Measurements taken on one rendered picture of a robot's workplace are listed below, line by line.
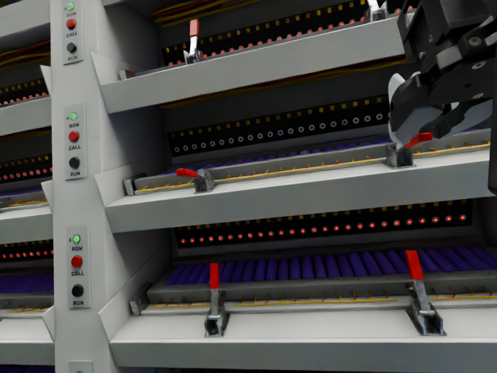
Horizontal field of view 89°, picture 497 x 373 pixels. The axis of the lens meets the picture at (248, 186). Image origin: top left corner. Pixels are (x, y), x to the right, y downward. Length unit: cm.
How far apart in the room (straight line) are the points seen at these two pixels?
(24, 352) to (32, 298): 10
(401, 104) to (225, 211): 24
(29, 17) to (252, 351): 68
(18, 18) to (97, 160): 34
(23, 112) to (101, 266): 31
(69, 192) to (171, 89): 23
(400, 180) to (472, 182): 8
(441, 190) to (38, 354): 63
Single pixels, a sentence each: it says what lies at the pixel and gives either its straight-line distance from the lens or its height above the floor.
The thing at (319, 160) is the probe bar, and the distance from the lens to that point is 39.
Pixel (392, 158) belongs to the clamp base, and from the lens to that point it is 37.
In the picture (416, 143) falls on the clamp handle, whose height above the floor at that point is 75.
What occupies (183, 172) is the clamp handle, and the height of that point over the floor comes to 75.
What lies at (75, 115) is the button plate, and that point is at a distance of 51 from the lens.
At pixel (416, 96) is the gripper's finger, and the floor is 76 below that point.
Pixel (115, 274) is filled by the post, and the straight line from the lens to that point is 47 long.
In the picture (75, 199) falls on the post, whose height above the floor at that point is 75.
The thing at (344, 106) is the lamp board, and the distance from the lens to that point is 53.
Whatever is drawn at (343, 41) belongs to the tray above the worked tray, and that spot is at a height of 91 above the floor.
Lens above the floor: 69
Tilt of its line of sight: 6 degrees up
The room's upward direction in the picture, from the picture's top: 6 degrees counter-clockwise
